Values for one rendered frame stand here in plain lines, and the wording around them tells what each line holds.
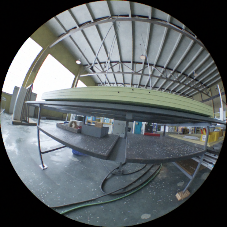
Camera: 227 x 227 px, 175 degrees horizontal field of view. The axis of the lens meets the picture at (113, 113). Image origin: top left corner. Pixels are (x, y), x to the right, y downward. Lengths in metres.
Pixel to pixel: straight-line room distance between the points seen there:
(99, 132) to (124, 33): 8.13
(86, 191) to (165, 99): 1.00
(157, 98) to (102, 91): 0.26
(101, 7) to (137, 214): 8.68
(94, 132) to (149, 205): 0.98
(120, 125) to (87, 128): 1.34
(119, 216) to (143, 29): 8.75
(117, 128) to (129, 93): 1.73
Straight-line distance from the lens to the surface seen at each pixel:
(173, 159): 0.52
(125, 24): 7.91
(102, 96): 0.35
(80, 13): 8.43
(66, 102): 0.51
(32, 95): 7.22
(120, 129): 2.03
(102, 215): 0.81
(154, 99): 0.35
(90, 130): 0.78
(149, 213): 0.90
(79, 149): 0.47
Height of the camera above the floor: 0.77
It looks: 6 degrees up
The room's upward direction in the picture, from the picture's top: 7 degrees clockwise
